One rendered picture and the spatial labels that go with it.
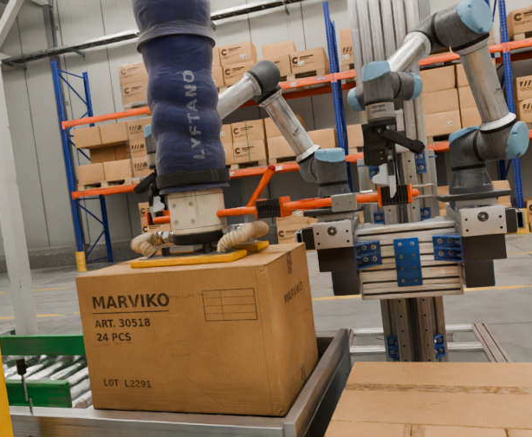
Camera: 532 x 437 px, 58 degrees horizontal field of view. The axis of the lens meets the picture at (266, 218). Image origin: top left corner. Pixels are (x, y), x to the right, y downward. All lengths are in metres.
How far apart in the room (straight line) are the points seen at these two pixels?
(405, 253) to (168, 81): 1.02
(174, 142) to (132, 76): 8.44
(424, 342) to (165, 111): 1.31
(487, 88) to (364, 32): 0.60
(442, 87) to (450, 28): 6.94
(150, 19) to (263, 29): 9.06
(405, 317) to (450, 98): 6.85
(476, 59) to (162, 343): 1.29
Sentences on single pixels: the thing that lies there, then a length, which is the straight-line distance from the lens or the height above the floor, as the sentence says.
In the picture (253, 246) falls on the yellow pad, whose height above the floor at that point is 0.96.
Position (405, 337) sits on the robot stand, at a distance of 2.05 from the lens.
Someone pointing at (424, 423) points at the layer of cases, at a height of 0.54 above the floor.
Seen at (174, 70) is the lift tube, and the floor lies 1.50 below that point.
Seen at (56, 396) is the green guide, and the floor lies 0.60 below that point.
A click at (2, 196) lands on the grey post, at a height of 1.35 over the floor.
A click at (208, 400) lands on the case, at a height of 0.59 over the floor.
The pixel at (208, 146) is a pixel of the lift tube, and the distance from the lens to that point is 1.44.
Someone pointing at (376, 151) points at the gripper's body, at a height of 1.20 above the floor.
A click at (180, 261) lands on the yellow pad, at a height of 0.96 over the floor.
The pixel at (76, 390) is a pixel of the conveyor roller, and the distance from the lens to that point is 1.84.
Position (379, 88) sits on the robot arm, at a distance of 1.33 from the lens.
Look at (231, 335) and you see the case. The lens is 1.31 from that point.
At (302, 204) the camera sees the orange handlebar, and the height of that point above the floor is 1.08.
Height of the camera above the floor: 1.12
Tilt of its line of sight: 3 degrees down
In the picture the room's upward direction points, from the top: 7 degrees counter-clockwise
